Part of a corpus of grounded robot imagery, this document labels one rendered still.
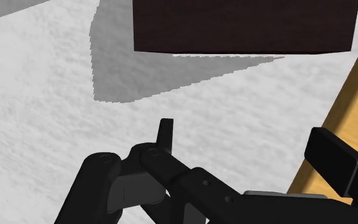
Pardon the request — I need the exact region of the dark brown robot stand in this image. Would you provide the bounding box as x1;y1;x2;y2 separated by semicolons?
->
132;0;358;55

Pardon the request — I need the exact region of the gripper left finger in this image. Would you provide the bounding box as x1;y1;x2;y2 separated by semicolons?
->
53;118;245;224

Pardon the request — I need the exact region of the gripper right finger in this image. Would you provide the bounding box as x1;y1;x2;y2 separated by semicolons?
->
303;126;358;224

